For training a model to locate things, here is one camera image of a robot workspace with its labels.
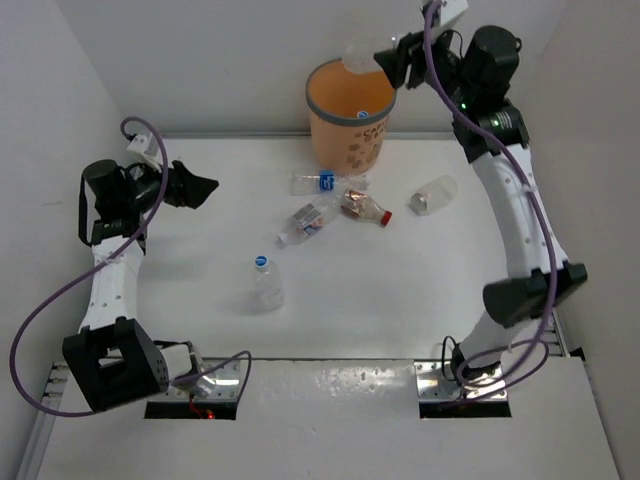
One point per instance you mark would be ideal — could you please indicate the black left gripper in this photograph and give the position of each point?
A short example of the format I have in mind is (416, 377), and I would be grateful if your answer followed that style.
(182, 188)

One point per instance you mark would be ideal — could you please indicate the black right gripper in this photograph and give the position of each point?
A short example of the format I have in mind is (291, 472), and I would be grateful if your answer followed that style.
(410, 51)

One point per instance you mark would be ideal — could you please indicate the clear bottle white label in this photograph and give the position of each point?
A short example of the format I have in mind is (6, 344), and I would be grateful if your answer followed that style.
(309, 220)

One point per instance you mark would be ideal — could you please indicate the capless clear bottle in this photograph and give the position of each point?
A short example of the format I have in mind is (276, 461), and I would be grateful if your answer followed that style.
(434, 196)

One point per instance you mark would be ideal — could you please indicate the clear bottle blue label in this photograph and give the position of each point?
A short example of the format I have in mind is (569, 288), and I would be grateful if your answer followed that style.
(326, 181)

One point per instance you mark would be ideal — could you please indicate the red cap crushed bottle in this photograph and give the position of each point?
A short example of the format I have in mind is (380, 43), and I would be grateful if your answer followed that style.
(360, 206)

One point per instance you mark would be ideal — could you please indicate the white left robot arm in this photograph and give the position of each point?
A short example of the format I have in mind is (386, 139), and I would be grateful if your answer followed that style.
(113, 360)

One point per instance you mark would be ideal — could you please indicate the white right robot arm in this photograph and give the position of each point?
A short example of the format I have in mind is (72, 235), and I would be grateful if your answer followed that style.
(495, 141)

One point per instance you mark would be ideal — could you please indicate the orange paper bin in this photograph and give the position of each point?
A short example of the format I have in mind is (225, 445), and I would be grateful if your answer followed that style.
(341, 142)

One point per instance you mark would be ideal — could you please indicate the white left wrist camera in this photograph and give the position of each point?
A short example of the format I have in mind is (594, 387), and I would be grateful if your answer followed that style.
(144, 148)

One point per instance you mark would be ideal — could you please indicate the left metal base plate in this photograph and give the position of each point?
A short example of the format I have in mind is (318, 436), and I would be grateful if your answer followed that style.
(218, 387)

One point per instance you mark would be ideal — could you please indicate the metal base plate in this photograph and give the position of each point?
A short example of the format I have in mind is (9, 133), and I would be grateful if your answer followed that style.
(435, 384)
(218, 387)

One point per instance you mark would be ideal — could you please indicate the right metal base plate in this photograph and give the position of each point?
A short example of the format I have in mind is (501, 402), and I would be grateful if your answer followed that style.
(435, 384)

